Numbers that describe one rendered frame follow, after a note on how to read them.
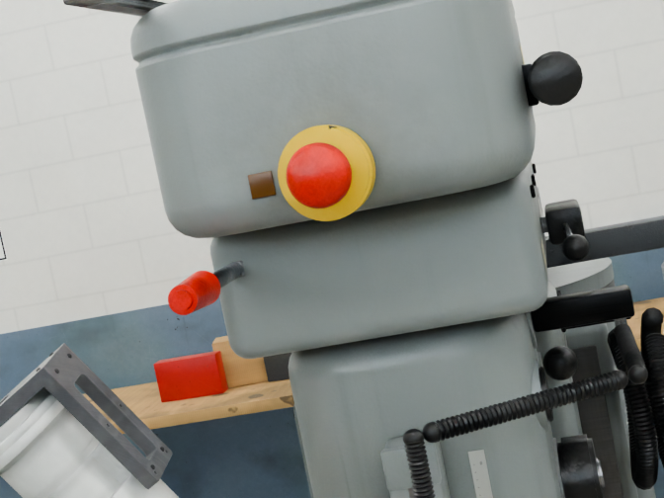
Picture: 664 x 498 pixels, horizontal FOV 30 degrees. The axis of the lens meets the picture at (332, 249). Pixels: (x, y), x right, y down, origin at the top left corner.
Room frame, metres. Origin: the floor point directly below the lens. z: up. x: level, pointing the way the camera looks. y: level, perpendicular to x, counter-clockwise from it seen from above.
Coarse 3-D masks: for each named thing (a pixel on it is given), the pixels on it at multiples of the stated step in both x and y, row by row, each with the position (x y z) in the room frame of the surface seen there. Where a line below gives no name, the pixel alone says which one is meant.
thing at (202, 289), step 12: (228, 264) 0.89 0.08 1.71; (240, 264) 0.90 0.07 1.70; (192, 276) 0.80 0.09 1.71; (204, 276) 0.80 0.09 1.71; (216, 276) 0.84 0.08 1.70; (228, 276) 0.86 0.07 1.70; (240, 276) 0.90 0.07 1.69; (180, 288) 0.77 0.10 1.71; (192, 288) 0.77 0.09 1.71; (204, 288) 0.79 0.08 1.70; (216, 288) 0.81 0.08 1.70; (168, 300) 0.77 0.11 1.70; (180, 300) 0.77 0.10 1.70; (192, 300) 0.77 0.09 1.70; (204, 300) 0.78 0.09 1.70; (180, 312) 0.77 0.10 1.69
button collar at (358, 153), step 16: (320, 128) 0.77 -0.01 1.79; (336, 128) 0.77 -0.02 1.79; (288, 144) 0.78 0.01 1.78; (304, 144) 0.78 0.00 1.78; (336, 144) 0.77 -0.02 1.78; (352, 144) 0.77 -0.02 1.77; (288, 160) 0.78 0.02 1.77; (352, 160) 0.77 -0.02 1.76; (368, 160) 0.77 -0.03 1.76; (352, 176) 0.77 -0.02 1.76; (368, 176) 0.77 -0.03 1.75; (288, 192) 0.78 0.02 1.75; (352, 192) 0.77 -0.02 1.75; (368, 192) 0.77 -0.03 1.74; (304, 208) 0.78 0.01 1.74; (320, 208) 0.77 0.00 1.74; (336, 208) 0.77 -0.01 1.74; (352, 208) 0.77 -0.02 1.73
